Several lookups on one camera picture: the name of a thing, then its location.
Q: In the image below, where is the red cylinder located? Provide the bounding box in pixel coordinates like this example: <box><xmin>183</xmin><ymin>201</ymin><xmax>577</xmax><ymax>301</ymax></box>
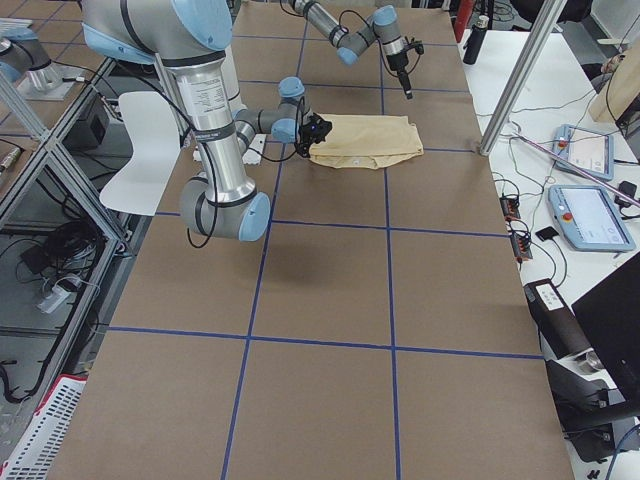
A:
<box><xmin>453</xmin><ymin>0</ymin><xmax>475</xmax><ymax>42</ymax></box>

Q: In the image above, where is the aluminium frame post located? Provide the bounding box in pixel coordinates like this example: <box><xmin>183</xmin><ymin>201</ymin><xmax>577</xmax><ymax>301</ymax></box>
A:
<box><xmin>478</xmin><ymin>0</ymin><xmax>566</xmax><ymax>156</ymax></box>

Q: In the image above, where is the yellow long-sleeve shirt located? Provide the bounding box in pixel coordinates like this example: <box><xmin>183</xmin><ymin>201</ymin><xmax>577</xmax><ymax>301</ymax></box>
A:
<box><xmin>310</xmin><ymin>114</ymin><xmax>424</xmax><ymax>170</ymax></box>

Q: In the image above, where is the black monitor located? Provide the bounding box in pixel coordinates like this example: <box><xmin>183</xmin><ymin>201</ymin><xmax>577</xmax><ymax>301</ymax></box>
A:
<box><xmin>572</xmin><ymin>255</ymin><xmax>639</xmax><ymax>416</ymax></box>

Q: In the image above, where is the black water bottle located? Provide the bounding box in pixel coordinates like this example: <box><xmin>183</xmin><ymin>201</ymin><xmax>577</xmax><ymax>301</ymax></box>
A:
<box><xmin>463</xmin><ymin>15</ymin><xmax>490</xmax><ymax>65</ymax></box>

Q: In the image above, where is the white chair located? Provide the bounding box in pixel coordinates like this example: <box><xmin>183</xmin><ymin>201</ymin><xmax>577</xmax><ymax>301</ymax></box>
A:
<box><xmin>100</xmin><ymin>91</ymin><xmax>181</xmax><ymax>216</ymax></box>

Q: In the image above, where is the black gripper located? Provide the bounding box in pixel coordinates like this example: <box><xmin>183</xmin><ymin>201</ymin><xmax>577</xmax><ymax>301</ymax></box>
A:
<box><xmin>294</xmin><ymin>132</ymin><xmax>315</xmax><ymax>158</ymax></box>
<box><xmin>385</xmin><ymin>50</ymin><xmax>413</xmax><ymax>99</ymax></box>

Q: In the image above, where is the near blue teach pendant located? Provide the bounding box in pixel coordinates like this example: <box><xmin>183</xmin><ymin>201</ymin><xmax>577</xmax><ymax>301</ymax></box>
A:
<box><xmin>547</xmin><ymin>185</ymin><xmax>636</xmax><ymax>252</ymax></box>

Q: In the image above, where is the white reacher grabber stick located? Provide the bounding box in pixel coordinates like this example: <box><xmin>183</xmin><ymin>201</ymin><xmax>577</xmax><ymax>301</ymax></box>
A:
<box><xmin>515</xmin><ymin>134</ymin><xmax>640</xmax><ymax>207</ymax></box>

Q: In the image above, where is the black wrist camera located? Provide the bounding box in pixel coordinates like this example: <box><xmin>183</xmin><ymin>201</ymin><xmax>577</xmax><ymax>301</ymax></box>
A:
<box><xmin>404</xmin><ymin>37</ymin><xmax>424</xmax><ymax>56</ymax></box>
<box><xmin>300</xmin><ymin>113</ymin><xmax>333</xmax><ymax>144</ymax></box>

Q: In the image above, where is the white perforated basket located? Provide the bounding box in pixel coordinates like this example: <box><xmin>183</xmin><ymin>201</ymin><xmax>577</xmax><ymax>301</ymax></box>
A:
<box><xmin>1</xmin><ymin>374</ymin><xmax>87</xmax><ymax>480</ymax></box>

